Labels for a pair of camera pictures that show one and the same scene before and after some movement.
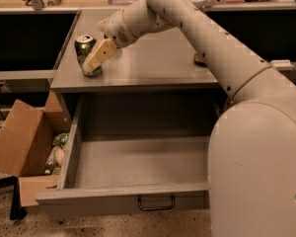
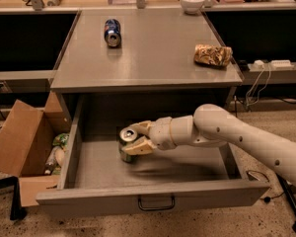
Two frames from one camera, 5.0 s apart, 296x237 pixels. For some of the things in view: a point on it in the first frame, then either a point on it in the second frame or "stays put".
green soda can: x=84 y=44 -> x=127 y=135
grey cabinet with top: x=163 y=61 stays put
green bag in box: x=61 y=139 stays put
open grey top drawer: x=135 y=156 stays put
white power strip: x=282 y=64 stays put
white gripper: x=116 y=31 -> x=162 y=132
